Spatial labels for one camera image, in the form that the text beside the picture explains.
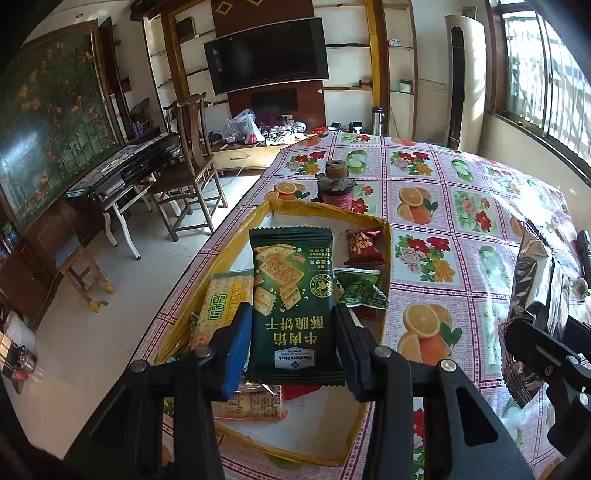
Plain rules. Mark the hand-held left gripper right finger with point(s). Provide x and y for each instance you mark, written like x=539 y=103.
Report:
x=351 y=362

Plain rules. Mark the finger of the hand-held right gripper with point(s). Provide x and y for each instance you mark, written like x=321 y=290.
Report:
x=545 y=355
x=581 y=334

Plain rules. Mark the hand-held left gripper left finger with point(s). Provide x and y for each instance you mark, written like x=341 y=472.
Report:
x=233 y=362

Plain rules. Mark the orange label cracker pack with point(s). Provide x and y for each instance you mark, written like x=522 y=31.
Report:
x=251 y=406

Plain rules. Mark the yellow-green label cracker pack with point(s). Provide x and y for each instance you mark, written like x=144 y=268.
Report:
x=224 y=309

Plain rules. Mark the yellow cardboard tray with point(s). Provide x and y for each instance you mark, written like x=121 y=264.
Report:
x=318 y=420

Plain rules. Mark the silver foil packet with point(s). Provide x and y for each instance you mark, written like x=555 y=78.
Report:
x=535 y=277

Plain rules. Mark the green pea snack packet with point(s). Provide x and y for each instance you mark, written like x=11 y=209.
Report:
x=362 y=288

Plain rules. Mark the dark green cracker packet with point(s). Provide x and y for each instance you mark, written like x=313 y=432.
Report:
x=295 y=304

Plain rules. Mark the red triangular snack packet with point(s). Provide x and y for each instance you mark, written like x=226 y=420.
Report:
x=364 y=247

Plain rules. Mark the black flashlight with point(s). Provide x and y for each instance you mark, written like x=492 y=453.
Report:
x=585 y=256

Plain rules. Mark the floral vinyl tablecloth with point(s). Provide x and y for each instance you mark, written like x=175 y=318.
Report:
x=461 y=286

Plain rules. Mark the black jar with cork lid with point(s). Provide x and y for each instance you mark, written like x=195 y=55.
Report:
x=336 y=189

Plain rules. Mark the small wooden stool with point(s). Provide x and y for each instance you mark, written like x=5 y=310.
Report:
x=83 y=272

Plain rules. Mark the brown wooden chair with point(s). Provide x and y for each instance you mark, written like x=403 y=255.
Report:
x=189 y=175

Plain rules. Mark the metal cup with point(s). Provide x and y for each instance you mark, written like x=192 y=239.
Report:
x=25 y=362

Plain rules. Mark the low wooden cabinet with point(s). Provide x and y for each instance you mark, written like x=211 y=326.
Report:
x=249 y=154

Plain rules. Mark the white cup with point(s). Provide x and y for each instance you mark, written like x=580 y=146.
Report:
x=18 y=330

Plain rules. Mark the black folding table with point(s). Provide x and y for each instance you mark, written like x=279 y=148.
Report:
x=124 y=161

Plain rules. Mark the clear plastic bag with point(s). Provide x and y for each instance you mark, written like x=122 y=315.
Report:
x=240 y=127

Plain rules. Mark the pile of clothes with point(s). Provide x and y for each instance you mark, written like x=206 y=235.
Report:
x=284 y=129

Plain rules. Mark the steel thermos flask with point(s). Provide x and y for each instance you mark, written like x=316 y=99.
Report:
x=378 y=120

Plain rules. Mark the small green can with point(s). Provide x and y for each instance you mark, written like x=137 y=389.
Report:
x=406 y=86

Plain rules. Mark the cream standing air conditioner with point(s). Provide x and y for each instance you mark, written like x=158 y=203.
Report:
x=464 y=78

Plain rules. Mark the large flower painting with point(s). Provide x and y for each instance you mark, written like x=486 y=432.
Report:
x=51 y=124

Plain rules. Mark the black television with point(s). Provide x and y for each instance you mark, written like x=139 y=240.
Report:
x=265 y=55

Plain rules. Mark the wooden frame window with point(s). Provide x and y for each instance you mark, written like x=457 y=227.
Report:
x=540 y=69

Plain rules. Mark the wooden wall shelf unit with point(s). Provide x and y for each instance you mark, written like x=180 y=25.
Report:
x=397 y=55

